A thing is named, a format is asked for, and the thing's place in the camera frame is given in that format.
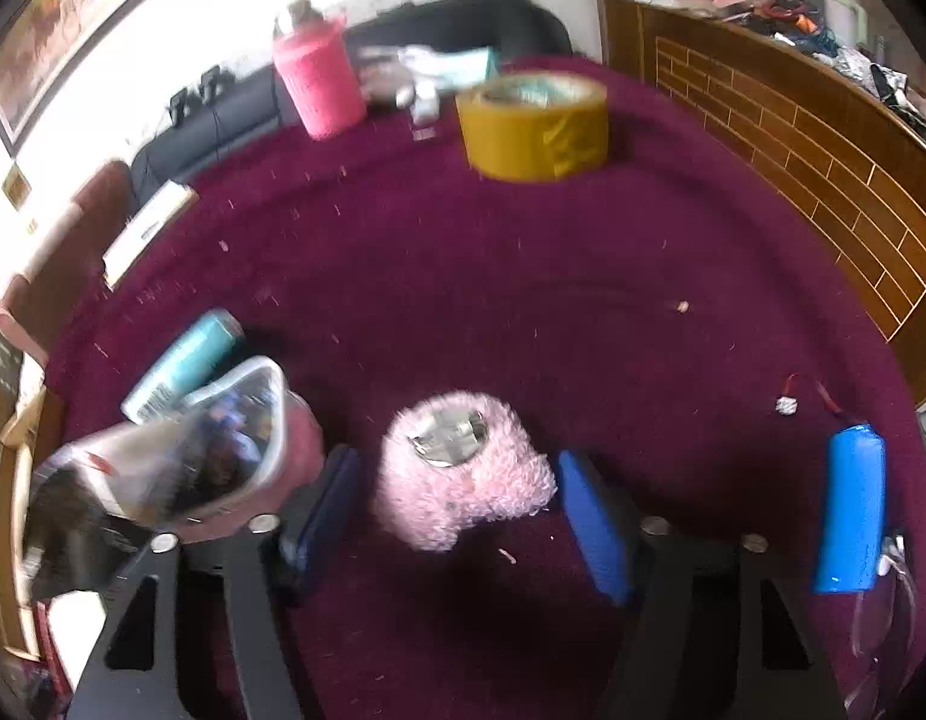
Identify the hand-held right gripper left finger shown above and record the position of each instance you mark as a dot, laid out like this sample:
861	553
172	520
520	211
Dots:
329	510

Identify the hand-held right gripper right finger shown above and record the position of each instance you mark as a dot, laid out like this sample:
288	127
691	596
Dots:
594	529

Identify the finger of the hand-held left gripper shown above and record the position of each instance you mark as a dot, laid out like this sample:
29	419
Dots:
65	532

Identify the pink fluffy scrunchie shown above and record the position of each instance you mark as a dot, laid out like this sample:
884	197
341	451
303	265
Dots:
493	491

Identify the clear cartoon print pouch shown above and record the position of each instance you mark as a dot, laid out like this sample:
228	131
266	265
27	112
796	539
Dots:
208	442

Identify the teal tube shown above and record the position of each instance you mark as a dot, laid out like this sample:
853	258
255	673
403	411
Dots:
185	367

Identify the maroon tablecloth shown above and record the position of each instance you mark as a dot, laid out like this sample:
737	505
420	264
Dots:
508	300

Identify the blue battery pack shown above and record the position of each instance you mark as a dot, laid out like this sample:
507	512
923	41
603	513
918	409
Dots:
853	510

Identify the brown chair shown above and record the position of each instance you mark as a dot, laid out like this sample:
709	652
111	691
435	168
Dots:
65	255

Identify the clear plastic packaging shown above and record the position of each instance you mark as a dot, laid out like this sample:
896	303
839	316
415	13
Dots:
886	615

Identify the white flat box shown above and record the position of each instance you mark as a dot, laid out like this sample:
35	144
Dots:
147	229

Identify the black sofa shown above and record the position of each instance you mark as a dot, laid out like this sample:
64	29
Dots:
230	120

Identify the yellow tape roll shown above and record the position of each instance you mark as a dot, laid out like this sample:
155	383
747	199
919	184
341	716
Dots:
534	127

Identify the wooden brick pattern cabinet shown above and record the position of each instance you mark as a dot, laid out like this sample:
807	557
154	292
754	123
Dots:
808	157

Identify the black plug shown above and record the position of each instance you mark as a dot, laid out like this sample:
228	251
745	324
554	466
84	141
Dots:
180	106
211	82

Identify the pink water bottle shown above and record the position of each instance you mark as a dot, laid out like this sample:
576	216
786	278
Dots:
320	75

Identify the silver and teal packets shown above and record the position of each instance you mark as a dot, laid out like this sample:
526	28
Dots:
425	67

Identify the pile of assorted clutter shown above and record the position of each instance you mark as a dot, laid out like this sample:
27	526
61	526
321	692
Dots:
815	22

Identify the framed wall picture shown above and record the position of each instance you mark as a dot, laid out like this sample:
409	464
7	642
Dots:
80	37

